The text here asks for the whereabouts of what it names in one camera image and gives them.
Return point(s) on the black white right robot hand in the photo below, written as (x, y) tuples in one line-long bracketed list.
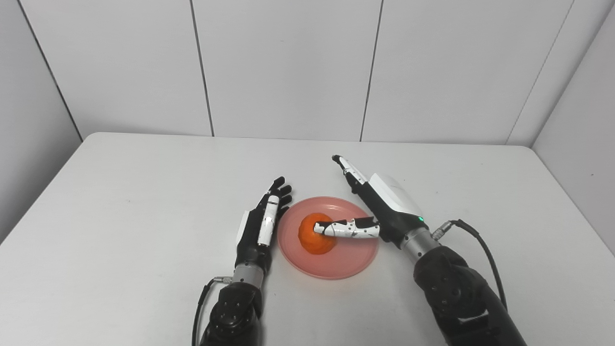
[(391, 211)]

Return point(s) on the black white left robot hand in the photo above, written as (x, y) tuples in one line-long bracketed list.
[(254, 240)]

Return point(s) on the orange fruit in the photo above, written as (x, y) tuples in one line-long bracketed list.
[(312, 242)]

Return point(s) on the pink round plate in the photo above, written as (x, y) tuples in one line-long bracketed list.
[(350, 259)]

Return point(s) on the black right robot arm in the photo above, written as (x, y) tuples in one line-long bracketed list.
[(461, 293)]

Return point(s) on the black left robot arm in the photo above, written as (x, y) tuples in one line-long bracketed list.
[(235, 312)]

